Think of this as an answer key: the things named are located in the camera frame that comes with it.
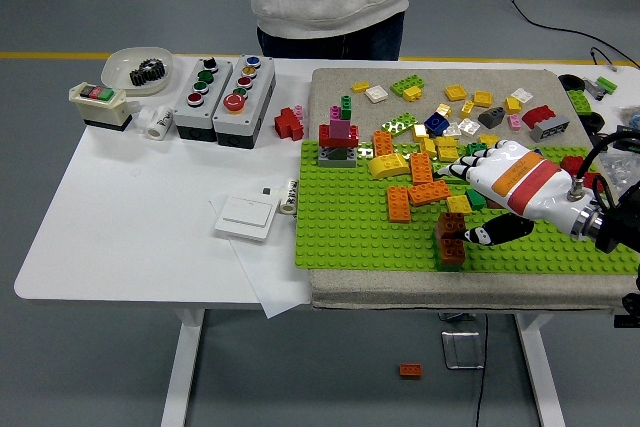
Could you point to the grey emergency stop control box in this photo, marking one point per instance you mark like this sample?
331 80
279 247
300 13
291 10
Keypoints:
261 92

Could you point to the white table leg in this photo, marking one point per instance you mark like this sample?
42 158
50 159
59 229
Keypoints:
182 372
540 372

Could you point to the lime long brick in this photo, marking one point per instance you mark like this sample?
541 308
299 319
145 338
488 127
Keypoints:
406 83
400 124
442 165

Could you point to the narrow yellow brick stack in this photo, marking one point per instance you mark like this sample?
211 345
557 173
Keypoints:
422 139

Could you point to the metal floor plate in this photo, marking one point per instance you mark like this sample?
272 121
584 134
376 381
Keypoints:
462 349

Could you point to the black gear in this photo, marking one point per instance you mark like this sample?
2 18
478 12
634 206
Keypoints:
147 72

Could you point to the cream red-green switch box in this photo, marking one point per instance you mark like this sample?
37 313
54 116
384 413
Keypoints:
100 109

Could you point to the black tape roll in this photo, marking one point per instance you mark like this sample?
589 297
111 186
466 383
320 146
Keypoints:
595 120

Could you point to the white paper sheet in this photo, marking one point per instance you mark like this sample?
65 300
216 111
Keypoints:
272 292

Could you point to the white wall switch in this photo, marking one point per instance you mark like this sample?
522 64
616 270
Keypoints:
245 219

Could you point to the clear bag of blue parts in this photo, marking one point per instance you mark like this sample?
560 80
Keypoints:
631 116

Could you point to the small dark green brick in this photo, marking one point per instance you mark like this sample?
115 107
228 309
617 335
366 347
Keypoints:
475 201

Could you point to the white pipe fitting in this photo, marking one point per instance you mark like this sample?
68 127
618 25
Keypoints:
159 123

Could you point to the lime studded plate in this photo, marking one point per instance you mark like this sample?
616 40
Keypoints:
579 102

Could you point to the dark grey slope brick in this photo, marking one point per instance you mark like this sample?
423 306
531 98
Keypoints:
492 117

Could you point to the small pink tower brick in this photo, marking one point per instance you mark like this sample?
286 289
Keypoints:
335 113

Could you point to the narrow green tower brick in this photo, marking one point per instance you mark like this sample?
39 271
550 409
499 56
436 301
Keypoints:
346 108

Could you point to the grey clear part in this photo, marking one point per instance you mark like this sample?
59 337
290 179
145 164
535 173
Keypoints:
592 88

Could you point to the red brick cluster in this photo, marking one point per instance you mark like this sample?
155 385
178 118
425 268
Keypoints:
286 123

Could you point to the white tile brick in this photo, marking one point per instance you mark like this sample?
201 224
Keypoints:
452 129
521 95
376 94
468 127

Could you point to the small yellow brick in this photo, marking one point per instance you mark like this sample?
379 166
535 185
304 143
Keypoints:
361 87
467 108
412 94

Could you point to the small lime brick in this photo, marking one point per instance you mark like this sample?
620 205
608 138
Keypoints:
606 83

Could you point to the grey under-table bracket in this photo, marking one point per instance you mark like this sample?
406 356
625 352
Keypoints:
457 317

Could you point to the red square brick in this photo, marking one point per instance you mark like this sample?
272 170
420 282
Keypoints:
570 163

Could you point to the blue brick with circle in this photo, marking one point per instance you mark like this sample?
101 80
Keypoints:
436 123

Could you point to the red tower brick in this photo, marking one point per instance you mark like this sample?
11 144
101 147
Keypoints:
325 136

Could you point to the white labelled tube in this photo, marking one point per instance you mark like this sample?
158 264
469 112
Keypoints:
289 197

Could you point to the yellow curved brick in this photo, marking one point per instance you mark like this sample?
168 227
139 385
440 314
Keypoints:
388 166

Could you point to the red rounded brick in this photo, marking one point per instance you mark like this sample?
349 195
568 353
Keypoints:
537 114

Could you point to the small black part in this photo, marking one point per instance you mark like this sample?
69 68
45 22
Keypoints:
595 137

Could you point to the white bowl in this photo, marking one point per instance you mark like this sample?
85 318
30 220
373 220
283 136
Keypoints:
117 67

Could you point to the yellow flat brick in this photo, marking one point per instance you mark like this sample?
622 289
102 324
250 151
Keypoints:
490 139

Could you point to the dark green long brick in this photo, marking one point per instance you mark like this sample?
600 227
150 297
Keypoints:
475 148

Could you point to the grey tower base brick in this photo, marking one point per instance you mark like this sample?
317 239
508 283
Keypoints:
337 160

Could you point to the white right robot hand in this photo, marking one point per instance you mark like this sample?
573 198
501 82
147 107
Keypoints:
525 182

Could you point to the grey four-button control box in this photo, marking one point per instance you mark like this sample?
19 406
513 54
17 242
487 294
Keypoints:
216 92

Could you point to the brown square brick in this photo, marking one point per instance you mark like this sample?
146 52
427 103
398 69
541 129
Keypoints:
450 223
452 252

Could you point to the grey long brick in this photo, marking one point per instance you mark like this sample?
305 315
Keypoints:
550 128

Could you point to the yellow square brick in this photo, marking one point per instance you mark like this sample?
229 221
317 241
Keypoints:
459 204
444 110
456 92
483 98
512 105

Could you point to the green studded baseplate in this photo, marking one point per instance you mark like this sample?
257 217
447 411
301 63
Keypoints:
350 227

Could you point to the orange long brick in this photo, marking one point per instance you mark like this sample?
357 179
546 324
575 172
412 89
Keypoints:
400 203
421 168
383 143
430 192

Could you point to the clear plastic bag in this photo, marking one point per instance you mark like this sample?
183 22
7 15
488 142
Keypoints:
622 167

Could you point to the black under-table box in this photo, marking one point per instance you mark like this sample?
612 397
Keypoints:
627 322

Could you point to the red long brick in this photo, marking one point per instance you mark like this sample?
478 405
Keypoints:
595 182

